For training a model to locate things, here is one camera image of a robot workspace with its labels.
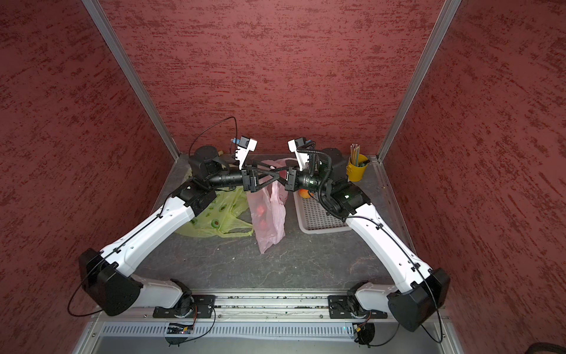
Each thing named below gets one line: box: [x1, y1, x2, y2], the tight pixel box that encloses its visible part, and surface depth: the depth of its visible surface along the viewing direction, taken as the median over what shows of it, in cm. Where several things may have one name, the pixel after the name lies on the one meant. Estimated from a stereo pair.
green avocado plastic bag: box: [174, 185, 255, 238], surface depth 94 cm
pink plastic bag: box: [246, 157, 298, 254], surface depth 79 cm
